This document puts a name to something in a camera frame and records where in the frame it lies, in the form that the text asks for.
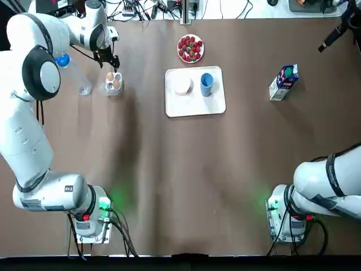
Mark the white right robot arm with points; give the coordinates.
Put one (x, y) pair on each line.
(318, 180)

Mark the blue cup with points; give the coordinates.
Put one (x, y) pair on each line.
(206, 89)

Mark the red strawberry pile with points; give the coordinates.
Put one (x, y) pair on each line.
(190, 48)

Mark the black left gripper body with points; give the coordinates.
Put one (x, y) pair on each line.
(104, 54)

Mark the blue white milk carton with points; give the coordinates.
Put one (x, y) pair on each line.
(282, 84)

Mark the black box red logo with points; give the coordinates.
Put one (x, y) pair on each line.
(53, 4)

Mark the brown egg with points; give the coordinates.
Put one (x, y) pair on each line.
(116, 83)
(110, 75)

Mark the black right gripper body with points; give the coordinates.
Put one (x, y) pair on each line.
(351, 19)

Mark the clear bottle blue cap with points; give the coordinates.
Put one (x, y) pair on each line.
(76, 76)

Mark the white round plate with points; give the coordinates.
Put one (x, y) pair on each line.
(199, 57)

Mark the clear plastic egg box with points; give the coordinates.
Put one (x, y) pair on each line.
(108, 91)

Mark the aluminium post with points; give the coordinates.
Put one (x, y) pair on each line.
(187, 14)

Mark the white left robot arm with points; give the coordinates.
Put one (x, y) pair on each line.
(28, 146)

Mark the grey desk mat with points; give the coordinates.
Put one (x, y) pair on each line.
(310, 8)

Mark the black computer mouse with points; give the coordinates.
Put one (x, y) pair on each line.
(272, 2)

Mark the white rectangular tray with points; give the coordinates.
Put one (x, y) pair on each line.
(194, 107)

